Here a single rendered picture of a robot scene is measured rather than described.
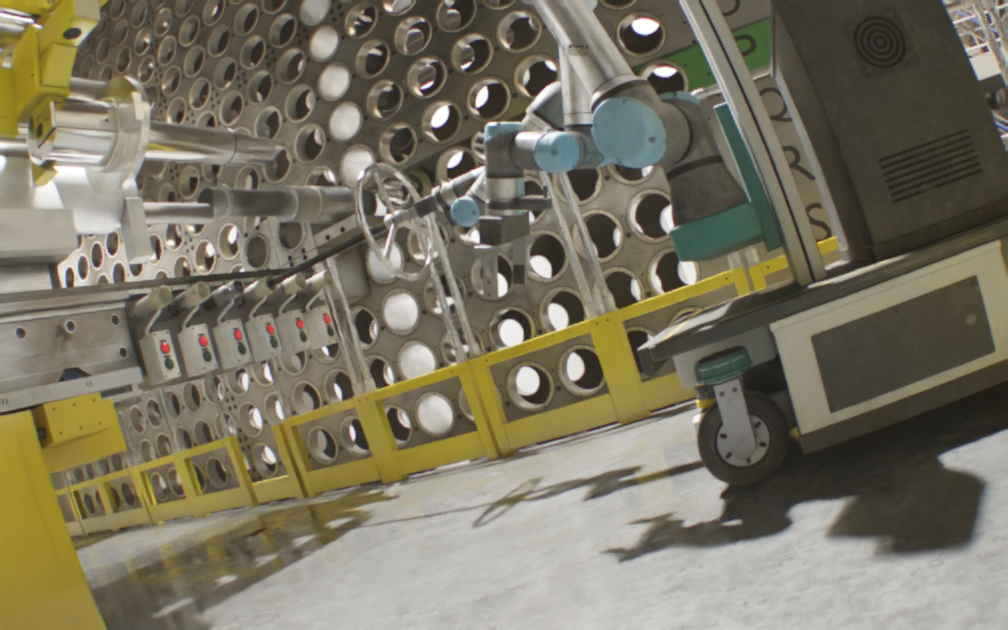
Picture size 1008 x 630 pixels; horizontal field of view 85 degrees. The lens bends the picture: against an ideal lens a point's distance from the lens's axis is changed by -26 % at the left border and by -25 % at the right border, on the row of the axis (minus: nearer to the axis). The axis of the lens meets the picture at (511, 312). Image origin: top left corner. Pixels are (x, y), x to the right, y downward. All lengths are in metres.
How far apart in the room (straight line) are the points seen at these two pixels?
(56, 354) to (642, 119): 1.70
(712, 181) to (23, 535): 1.54
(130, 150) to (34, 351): 0.68
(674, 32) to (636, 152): 2.32
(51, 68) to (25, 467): 1.20
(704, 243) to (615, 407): 1.42
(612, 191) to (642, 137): 2.24
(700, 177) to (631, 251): 2.10
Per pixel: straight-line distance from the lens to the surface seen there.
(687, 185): 1.23
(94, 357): 2.19
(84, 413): 1.70
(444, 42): 3.83
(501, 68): 3.64
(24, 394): 1.96
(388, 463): 3.02
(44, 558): 1.60
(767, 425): 1.30
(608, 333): 2.50
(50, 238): 2.19
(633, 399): 2.52
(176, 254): 5.14
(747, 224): 1.20
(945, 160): 1.32
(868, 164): 1.28
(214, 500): 3.94
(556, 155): 1.26
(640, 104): 1.12
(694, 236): 1.20
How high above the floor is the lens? 0.40
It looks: 2 degrees up
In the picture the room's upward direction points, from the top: 19 degrees counter-clockwise
